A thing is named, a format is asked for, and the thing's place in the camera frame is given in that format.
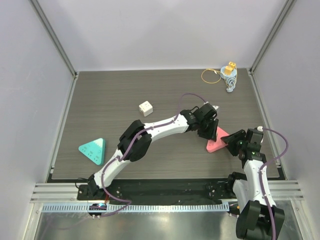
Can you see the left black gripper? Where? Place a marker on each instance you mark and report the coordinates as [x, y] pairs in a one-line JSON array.
[[212, 135]]

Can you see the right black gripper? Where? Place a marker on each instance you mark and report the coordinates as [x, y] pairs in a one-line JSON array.
[[235, 143]]

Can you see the pink triangular power socket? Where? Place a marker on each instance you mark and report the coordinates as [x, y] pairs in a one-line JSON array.
[[213, 146]]

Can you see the white cube plug adapter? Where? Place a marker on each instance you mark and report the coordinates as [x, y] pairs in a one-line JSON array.
[[145, 108]]

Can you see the teal triangular power socket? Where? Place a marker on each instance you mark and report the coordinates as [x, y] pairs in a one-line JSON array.
[[94, 150]]

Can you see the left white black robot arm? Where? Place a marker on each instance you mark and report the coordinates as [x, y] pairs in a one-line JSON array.
[[136, 140]]

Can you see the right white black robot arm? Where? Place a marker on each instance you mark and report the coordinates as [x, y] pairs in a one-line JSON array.
[[259, 217]]

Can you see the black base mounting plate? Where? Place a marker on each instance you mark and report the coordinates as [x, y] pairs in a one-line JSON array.
[[140, 190]]

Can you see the yellow connector block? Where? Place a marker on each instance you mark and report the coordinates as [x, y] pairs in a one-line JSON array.
[[229, 68]]

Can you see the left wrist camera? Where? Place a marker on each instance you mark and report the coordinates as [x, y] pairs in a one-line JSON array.
[[216, 107]]

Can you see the light blue cable holder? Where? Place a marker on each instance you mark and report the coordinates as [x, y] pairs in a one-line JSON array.
[[229, 79]]

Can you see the slotted cable duct strip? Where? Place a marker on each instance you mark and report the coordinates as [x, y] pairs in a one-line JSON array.
[[110, 208]]

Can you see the aluminium frame rail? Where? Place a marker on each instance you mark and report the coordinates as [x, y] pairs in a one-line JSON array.
[[54, 193]]

